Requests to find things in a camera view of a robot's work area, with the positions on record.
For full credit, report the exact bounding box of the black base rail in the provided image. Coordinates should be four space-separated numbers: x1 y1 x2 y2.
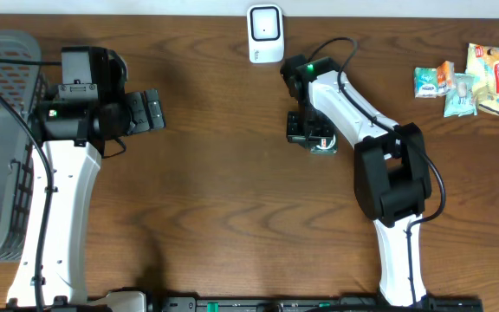
0 288 485 312

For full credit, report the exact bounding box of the white barcode scanner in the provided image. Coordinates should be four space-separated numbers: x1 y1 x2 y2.
246 3 285 64

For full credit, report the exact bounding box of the grey plastic shopping basket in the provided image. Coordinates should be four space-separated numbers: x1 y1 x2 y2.
0 30 48 262

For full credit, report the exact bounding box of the teal candy pouch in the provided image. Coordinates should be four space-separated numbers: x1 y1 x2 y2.
444 73 477 118

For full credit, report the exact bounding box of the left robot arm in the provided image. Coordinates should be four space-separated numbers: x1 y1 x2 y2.
6 46 165 311

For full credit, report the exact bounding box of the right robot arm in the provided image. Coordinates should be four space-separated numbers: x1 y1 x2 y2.
280 55 440 308

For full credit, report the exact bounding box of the small teal box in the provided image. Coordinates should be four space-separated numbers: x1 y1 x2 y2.
413 68 438 98

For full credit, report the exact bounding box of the black round-logo packet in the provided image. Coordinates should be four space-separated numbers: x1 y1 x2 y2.
310 135 338 154

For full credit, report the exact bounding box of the small orange box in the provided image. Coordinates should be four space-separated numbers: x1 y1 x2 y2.
436 61 456 96

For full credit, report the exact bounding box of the white blue snack bag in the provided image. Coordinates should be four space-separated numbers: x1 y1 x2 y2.
465 43 499 116

